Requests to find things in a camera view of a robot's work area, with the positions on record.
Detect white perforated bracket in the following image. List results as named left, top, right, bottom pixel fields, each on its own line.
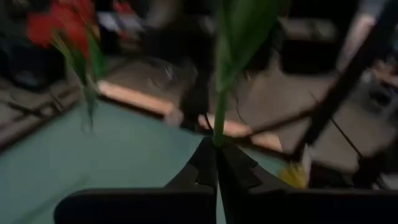
left=164, top=108, right=184, bottom=127

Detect black aluminium table frame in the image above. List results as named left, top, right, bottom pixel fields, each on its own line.
left=0, top=83, right=299, bottom=156

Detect green stem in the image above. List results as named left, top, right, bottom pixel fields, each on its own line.
left=212, top=0, right=289, bottom=147

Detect black frame strut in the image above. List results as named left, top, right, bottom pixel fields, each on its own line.
left=292, top=0, right=398, bottom=162

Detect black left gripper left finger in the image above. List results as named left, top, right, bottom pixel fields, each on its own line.
left=53, top=138, right=219, bottom=224

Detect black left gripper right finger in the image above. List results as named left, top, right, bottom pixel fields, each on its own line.
left=216, top=140, right=398, bottom=224

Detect clear glass vase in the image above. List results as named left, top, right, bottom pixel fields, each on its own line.
left=79, top=74, right=102, bottom=133

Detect amber yellow glass vase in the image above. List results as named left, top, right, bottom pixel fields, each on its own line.
left=278, top=163, right=310, bottom=190

